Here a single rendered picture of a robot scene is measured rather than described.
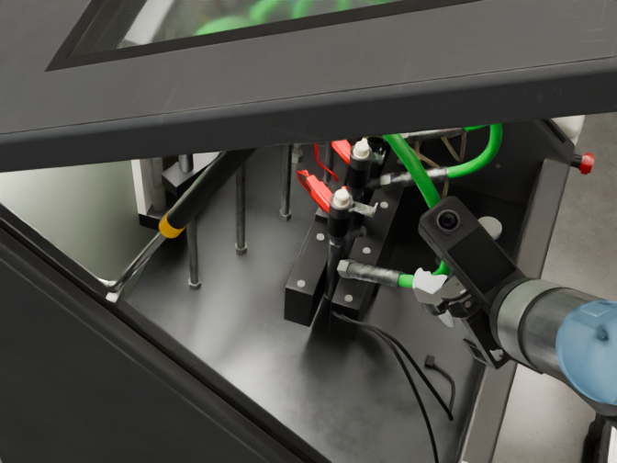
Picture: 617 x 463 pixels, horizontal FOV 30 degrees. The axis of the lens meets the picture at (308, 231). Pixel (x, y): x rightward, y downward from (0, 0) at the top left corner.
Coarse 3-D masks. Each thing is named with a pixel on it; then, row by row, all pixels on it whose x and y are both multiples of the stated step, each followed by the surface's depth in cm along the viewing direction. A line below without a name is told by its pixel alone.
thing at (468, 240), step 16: (432, 208) 107; (448, 208) 106; (464, 208) 107; (432, 224) 106; (448, 224) 106; (464, 224) 106; (480, 224) 106; (432, 240) 106; (448, 240) 106; (464, 240) 106; (480, 240) 106; (448, 256) 105; (464, 256) 105; (480, 256) 105; (496, 256) 105; (464, 272) 105; (480, 272) 105; (496, 272) 104; (512, 272) 104; (480, 288) 104; (496, 288) 104; (480, 304) 105
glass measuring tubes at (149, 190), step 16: (144, 160) 148; (160, 160) 147; (176, 160) 157; (144, 176) 150; (160, 176) 150; (144, 192) 152; (160, 192) 152; (144, 208) 154; (160, 208) 155; (144, 224) 157
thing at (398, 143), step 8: (384, 136) 109; (392, 136) 108; (400, 136) 109; (392, 144) 109; (400, 144) 108; (400, 152) 109; (408, 152) 109; (408, 160) 109; (416, 160) 109; (408, 168) 109; (416, 168) 109; (416, 176) 109; (424, 176) 109; (424, 184) 110; (432, 184) 110; (424, 192) 110; (432, 192) 110; (432, 200) 110; (440, 200) 111; (440, 272) 117; (448, 272) 116; (400, 280) 124; (408, 280) 123
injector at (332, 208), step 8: (352, 200) 137; (336, 208) 137; (344, 208) 137; (328, 216) 140; (336, 216) 138; (344, 216) 138; (328, 224) 141; (336, 224) 139; (344, 224) 139; (328, 232) 142; (336, 232) 140; (344, 232) 141; (352, 232) 141; (360, 232) 140; (336, 240) 142; (336, 248) 144; (328, 256) 147; (336, 256) 146; (328, 264) 148; (336, 264) 147; (328, 272) 149; (336, 272) 149; (328, 280) 151; (336, 280) 150; (328, 288) 152; (328, 296) 153
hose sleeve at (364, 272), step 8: (352, 264) 130; (360, 264) 129; (352, 272) 129; (360, 272) 128; (368, 272) 127; (376, 272) 126; (384, 272) 126; (392, 272) 125; (400, 272) 124; (368, 280) 128; (376, 280) 126; (384, 280) 125; (392, 280) 124
